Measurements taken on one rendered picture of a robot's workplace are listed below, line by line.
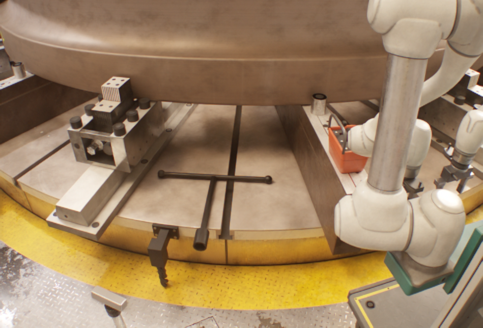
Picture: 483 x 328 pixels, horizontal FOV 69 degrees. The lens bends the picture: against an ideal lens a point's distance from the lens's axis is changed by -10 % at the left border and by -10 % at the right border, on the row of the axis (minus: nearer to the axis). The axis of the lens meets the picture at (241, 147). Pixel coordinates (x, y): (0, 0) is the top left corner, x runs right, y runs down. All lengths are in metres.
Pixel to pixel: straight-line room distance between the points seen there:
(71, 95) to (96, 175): 1.14
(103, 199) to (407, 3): 1.64
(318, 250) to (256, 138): 0.84
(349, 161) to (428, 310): 0.71
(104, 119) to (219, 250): 0.90
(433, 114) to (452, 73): 1.52
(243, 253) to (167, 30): 1.24
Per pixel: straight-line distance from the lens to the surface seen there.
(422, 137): 1.37
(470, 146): 1.59
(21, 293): 2.33
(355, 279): 2.18
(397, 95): 1.00
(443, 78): 1.16
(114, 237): 2.27
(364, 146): 1.34
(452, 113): 2.56
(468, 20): 0.99
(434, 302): 1.81
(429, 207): 1.17
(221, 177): 2.16
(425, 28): 0.95
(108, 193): 2.07
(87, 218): 1.96
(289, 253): 2.10
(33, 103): 2.98
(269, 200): 2.06
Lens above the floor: 1.70
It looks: 35 degrees down
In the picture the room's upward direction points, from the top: straight up
